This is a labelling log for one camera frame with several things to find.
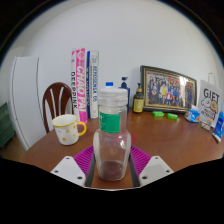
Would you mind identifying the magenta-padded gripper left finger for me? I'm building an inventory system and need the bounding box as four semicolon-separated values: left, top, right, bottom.
50;145;98;188

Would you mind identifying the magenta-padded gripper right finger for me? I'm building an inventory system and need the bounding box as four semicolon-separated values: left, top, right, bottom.
128;145;175;188

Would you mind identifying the clear bottle with green label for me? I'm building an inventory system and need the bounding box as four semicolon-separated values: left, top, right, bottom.
92;87;132;182

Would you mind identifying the white mug with yellow rim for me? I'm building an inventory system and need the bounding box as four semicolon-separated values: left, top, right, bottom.
51;113;88;146

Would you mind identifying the small green packet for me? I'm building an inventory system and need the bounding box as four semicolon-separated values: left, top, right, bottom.
152;110;166;118
166;112;179;121

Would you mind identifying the blue tissue pack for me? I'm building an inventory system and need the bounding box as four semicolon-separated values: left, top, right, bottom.
184;104;202;124

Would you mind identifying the small beige snack packet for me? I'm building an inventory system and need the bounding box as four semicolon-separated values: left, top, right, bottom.
199;121;212;131

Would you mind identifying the amber pump bottle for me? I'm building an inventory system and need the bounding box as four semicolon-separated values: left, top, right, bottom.
132;82;145;114

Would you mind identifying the brown wooden chair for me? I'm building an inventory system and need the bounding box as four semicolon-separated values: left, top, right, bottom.
42;81;75;134

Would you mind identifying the green crate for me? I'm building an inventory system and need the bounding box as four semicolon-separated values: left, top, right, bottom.
0;102;16;148

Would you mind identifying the blue detergent bottle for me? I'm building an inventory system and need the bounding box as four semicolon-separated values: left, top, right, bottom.
212;103;224;144

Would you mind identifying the framed group photo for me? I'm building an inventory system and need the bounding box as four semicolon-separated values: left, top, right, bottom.
139;65;198;114

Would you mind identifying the white refrigerator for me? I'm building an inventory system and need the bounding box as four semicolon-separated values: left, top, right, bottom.
8;55;48;151

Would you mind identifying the white paper gift bag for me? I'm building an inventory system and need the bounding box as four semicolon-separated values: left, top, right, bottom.
197;72;224;129

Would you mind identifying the dark blue pump bottle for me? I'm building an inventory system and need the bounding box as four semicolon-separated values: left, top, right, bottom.
119;76;132;113

